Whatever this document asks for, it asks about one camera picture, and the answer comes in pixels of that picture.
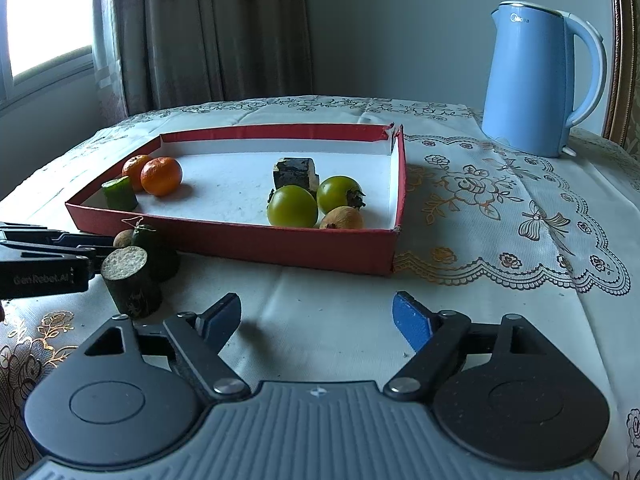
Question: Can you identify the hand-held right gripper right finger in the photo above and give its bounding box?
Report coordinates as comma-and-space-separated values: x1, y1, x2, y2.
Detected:
383, 290, 554, 403

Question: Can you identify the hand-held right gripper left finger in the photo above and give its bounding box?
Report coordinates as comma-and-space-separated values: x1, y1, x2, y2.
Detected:
81, 291, 252, 402

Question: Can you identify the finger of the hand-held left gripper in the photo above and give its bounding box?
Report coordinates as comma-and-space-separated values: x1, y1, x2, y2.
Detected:
0, 240, 118, 262
0, 220, 69, 243

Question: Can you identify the green cucumber piece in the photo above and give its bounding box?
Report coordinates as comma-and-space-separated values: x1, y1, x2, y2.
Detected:
101, 176, 139, 212

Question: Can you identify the orange tangerine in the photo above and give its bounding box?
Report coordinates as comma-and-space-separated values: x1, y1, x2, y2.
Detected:
140, 156, 184, 197
121, 155, 153, 192

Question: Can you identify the red shallow cardboard box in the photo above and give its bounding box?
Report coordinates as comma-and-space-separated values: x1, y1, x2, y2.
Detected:
65, 122, 407, 277

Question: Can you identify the green tomato with calyx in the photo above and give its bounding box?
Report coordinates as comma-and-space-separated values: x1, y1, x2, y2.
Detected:
316, 175, 367, 215

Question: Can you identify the dark cube block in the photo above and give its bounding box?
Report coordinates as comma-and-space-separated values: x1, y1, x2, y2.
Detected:
272, 157, 321, 193

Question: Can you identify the window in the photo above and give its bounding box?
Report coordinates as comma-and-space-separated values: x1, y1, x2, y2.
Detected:
0, 0, 96, 111

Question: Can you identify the beige curtain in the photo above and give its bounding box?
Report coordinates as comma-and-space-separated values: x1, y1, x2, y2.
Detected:
91, 0, 316, 118

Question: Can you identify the blue electric kettle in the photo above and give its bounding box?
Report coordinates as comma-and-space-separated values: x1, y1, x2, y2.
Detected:
481, 1, 608, 159

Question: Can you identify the gold framed patterned panel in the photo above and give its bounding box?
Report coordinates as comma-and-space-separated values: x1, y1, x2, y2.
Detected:
602, 0, 640, 153

